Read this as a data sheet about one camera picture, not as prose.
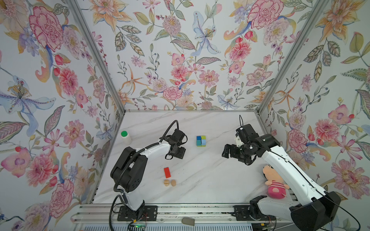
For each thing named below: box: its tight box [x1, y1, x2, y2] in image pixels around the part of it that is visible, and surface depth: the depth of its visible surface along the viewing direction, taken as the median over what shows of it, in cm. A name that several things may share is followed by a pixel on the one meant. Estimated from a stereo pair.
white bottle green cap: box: [120, 130, 133, 145], surface depth 98 cm
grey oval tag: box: [181, 217, 196, 227], surface depth 72 cm
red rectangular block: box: [163, 166, 172, 179], surface depth 90 cm
